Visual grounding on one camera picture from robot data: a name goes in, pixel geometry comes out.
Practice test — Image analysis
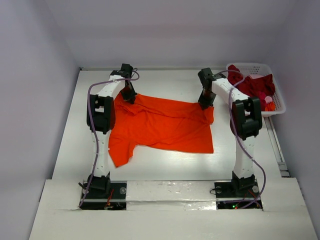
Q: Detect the orange t shirt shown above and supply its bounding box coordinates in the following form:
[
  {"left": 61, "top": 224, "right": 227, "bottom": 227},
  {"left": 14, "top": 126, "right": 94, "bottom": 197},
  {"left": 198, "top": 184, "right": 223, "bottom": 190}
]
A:
[{"left": 108, "top": 94, "right": 214, "bottom": 168}]

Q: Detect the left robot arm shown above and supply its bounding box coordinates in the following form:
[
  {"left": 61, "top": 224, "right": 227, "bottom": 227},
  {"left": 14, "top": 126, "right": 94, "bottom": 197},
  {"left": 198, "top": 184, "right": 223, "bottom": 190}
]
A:
[{"left": 83, "top": 63, "right": 140, "bottom": 198}]

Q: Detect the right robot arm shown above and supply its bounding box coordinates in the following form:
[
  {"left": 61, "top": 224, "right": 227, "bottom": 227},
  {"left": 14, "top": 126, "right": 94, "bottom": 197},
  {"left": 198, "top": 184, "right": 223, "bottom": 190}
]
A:
[{"left": 197, "top": 67, "right": 263, "bottom": 199}]

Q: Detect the dark red t shirt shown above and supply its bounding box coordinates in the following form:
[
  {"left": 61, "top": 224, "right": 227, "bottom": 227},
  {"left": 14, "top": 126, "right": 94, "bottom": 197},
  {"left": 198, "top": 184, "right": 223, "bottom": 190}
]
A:
[{"left": 236, "top": 74, "right": 276, "bottom": 112}]

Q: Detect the pink garment in basket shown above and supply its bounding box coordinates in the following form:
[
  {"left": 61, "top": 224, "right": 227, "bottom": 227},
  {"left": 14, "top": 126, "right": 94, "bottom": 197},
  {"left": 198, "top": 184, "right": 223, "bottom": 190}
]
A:
[{"left": 247, "top": 74, "right": 275, "bottom": 111}]

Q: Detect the white plastic basket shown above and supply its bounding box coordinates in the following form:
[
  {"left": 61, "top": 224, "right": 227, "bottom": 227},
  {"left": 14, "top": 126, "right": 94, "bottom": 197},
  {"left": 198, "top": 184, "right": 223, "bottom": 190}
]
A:
[{"left": 226, "top": 62, "right": 286, "bottom": 117}]

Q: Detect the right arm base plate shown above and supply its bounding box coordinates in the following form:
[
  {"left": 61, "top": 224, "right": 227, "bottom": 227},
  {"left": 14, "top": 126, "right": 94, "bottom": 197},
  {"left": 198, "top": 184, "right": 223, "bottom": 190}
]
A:
[{"left": 210, "top": 181, "right": 263, "bottom": 210}]

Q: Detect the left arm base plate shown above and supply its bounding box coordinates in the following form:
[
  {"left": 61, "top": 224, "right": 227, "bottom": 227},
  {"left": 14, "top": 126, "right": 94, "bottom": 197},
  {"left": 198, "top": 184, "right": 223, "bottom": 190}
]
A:
[{"left": 80, "top": 181, "right": 127, "bottom": 211}]

